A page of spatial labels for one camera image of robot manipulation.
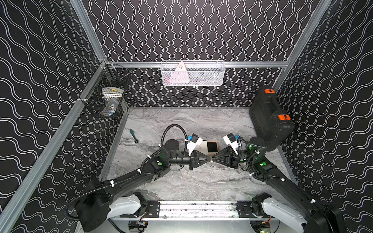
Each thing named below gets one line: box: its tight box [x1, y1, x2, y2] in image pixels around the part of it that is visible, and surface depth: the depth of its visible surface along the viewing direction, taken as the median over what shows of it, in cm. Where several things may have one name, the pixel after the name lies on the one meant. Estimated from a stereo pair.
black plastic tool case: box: [249, 85, 295, 152], surface depth 88 cm
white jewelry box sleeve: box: [196, 140, 209, 156], surface depth 97 cm
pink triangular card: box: [169, 61, 190, 84], surface depth 92 cm
